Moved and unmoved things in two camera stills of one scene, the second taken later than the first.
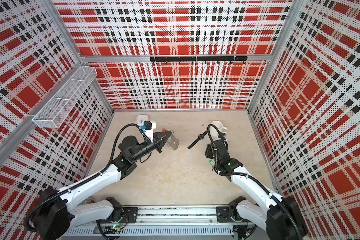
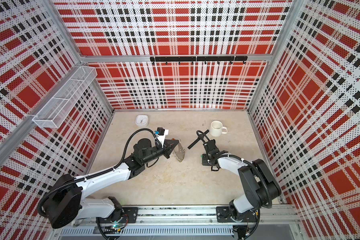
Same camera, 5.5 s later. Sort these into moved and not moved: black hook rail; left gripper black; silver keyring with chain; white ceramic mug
Moved: silver keyring with chain; left gripper black
Not moved: black hook rail; white ceramic mug
